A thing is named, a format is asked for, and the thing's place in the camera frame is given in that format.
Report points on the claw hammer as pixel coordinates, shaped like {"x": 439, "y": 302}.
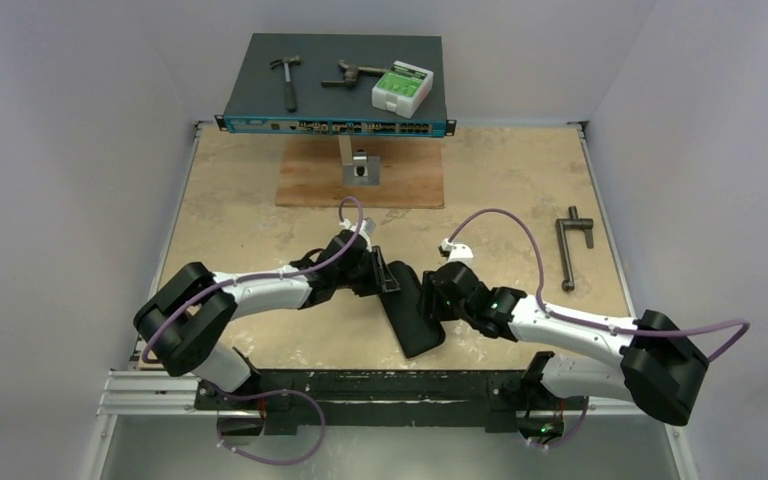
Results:
{"x": 290, "y": 98}

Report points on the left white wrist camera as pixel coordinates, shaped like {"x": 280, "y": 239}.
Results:
{"x": 365, "y": 228}

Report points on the rusty metal clamp tool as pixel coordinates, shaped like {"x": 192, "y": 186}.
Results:
{"x": 351, "y": 72}

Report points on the white green plastic box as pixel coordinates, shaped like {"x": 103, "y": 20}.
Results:
{"x": 402, "y": 89}

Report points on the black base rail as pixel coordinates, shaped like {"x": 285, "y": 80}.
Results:
{"x": 497, "y": 401}

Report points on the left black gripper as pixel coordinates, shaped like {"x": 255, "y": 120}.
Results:
{"x": 380, "y": 279}

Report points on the metal stand bracket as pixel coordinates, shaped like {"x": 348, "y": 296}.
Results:
{"x": 359, "y": 168}

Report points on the wooden board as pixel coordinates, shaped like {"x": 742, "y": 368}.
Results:
{"x": 312, "y": 173}

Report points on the network switch rack unit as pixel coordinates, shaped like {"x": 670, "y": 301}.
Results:
{"x": 256, "y": 102}

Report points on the black zippered tool case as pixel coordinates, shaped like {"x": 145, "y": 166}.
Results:
{"x": 415, "y": 333}

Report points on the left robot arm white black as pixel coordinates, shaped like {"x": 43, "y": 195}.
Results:
{"x": 183, "y": 322}

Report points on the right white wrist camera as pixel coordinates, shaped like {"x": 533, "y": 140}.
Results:
{"x": 454, "y": 251}

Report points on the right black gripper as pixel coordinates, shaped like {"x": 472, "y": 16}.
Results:
{"x": 431, "y": 292}

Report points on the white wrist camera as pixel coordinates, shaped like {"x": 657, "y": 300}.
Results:
{"x": 365, "y": 228}
{"x": 454, "y": 251}

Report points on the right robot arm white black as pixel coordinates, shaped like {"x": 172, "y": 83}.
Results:
{"x": 647, "y": 361}

